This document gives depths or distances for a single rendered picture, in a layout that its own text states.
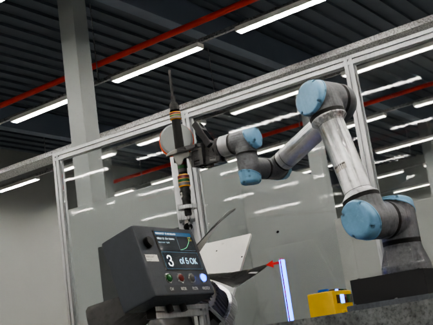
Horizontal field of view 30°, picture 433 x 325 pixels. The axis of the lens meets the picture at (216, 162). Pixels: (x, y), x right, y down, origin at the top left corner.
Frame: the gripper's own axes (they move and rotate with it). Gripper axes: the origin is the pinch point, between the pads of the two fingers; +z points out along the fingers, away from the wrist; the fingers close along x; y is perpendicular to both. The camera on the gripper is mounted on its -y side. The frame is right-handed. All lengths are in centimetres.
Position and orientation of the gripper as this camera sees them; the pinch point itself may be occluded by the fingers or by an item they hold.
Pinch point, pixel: (175, 155)
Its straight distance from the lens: 298.3
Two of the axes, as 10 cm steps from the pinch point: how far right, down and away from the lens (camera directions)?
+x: 5.5, 1.1, 8.3
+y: 1.4, 9.7, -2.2
